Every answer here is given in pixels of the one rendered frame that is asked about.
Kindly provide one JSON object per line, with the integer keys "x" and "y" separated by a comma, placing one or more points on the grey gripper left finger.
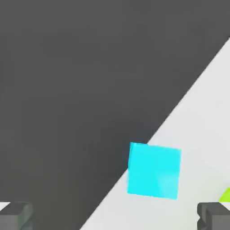
{"x": 16, "y": 217}

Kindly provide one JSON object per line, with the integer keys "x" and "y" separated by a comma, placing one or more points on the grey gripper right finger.
{"x": 215, "y": 218}

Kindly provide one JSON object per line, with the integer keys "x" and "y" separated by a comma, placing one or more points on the small lime green cube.
{"x": 226, "y": 196}

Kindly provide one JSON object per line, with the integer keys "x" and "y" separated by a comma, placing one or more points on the small cyan cube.
{"x": 153, "y": 171}

